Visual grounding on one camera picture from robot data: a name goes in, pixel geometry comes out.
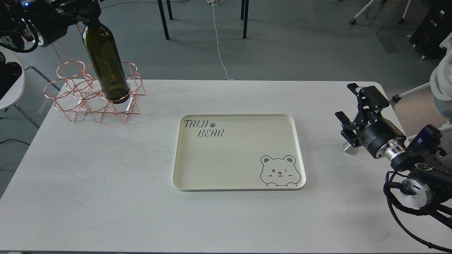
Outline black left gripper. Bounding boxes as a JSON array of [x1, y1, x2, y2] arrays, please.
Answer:
[[34, 0, 101, 47]]

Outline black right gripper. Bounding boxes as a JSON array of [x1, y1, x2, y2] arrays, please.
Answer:
[[335, 83, 406, 159]]

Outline steel double jigger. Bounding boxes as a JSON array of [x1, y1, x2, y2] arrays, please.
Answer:
[[343, 143, 359, 155]]

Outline dark green wine bottle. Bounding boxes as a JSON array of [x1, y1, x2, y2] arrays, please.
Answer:
[[82, 19, 130, 104]]

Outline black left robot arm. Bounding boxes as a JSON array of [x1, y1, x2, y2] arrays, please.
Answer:
[[1, 0, 101, 53]]

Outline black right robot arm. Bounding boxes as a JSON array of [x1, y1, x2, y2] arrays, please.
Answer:
[[335, 83, 452, 252]]

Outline white chair left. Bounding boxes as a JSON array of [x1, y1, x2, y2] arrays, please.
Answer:
[[1, 48, 51, 128]]

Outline white office chair right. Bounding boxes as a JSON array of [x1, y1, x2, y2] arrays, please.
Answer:
[[391, 34, 452, 132]]

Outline office chair wheel base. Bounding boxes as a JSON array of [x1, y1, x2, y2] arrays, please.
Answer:
[[350, 0, 413, 25]]

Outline black table legs left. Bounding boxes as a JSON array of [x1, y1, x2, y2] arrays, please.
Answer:
[[157, 0, 174, 40]]

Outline black table legs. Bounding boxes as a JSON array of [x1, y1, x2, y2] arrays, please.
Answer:
[[240, 0, 250, 39], [157, 0, 174, 40]]

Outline black equipment case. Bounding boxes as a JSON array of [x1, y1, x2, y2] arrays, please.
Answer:
[[409, 0, 452, 59]]

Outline cream bear serving tray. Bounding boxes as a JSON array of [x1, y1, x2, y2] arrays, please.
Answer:
[[172, 114, 307, 191]]

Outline black table legs right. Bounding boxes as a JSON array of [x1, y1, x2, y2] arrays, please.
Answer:
[[240, 0, 250, 39]]

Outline copper wire bottle rack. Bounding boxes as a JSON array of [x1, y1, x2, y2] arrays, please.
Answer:
[[44, 59, 147, 123]]

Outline white floor cable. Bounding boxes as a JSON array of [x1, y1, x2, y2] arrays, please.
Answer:
[[207, 0, 236, 81]]

